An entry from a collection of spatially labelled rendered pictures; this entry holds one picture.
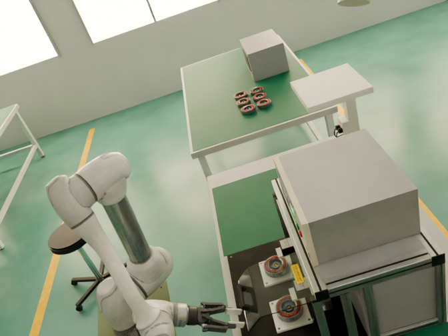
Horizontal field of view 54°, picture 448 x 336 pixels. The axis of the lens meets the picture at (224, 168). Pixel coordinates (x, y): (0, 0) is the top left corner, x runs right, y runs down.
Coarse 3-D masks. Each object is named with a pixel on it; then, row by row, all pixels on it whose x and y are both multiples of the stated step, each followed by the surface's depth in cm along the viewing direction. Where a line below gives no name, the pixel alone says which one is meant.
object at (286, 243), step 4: (280, 240) 197; (284, 240) 197; (288, 240) 196; (280, 244) 195; (284, 244) 195; (288, 244) 194; (292, 244) 193; (280, 248) 199; (284, 248) 193; (288, 248) 192; (292, 248) 192; (280, 252) 197; (284, 252) 193; (288, 252) 193; (292, 252) 193; (280, 256) 195
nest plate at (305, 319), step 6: (306, 306) 182; (306, 312) 180; (276, 318) 182; (300, 318) 178; (306, 318) 177; (276, 324) 179; (282, 324) 178; (288, 324) 178; (294, 324) 177; (300, 324) 176; (306, 324) 176; (282, 330) 176; (288, 330) 177
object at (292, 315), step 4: (292, 308) 180; (296, 308) 179; (300, 308) 178; (280, 312) 179; (288, 312) 180; (292, 312) 178; (296, 312) 177; (300, 312) 178; (280, 316) 178; (284, 316) 177; (288, 316) 177; (292, 316) 176; (296, 316) 176; (300, 316) 178; (284, 320) 178; (288, 320) 177; (292, 320) 177
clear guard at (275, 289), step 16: (288, 256) 169; (256, 272) 167; (272, 272) 165; (288, 272) 162; (304, 272) 160; (256, 288) 161; (272, 288) 159; (288, 288) 157; (304, 288) 154; (256, 304) 155; (272, 304) 153; (288, 304) 151; (304, 304) 150; (256, 320) 152
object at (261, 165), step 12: (312, 144) 282; (276, 156) 284; (240, 168) 285; (252, 168) 281; (264, 168) 277; (216, 180) 282; (228, 180) 278; (216, 216) 252; (420, 216) 207; (216, 228) 244; (432, 228) 200; (444, 240) 192; (444, 252) 187; (228, 264) 219; (228, 276) 213; (228, 288) 207; (228, 300) 201
